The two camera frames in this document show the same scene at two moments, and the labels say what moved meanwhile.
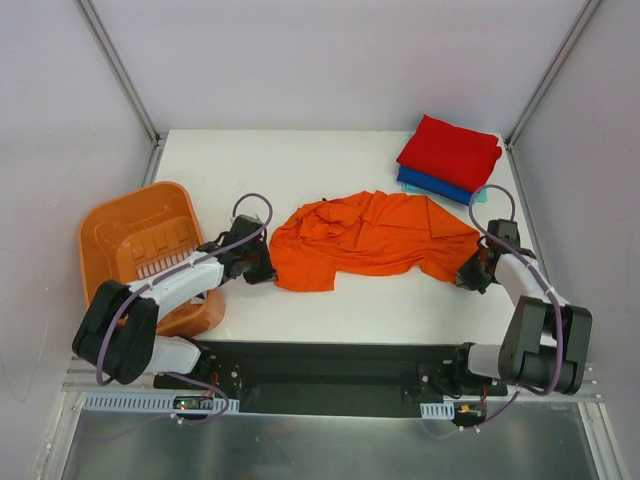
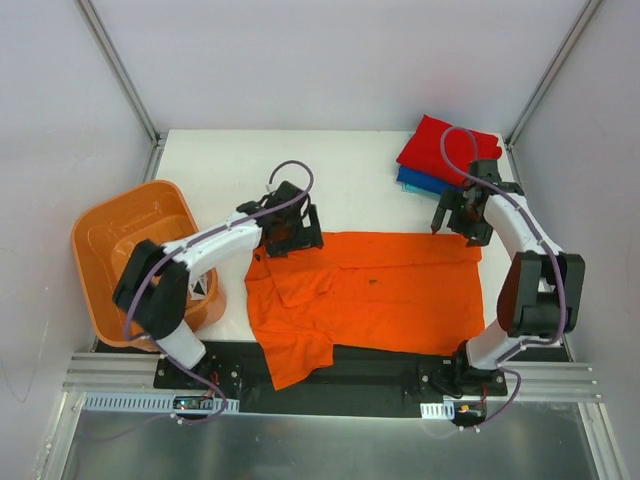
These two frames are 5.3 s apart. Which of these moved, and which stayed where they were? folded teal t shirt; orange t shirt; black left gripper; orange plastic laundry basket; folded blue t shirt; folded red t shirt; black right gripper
Moved: black left gripper; black right gripper; orange t shirt
Stayed: folded red t shirt; folded blue t shirt; folded teal t shirt; orange plastic laundry basket
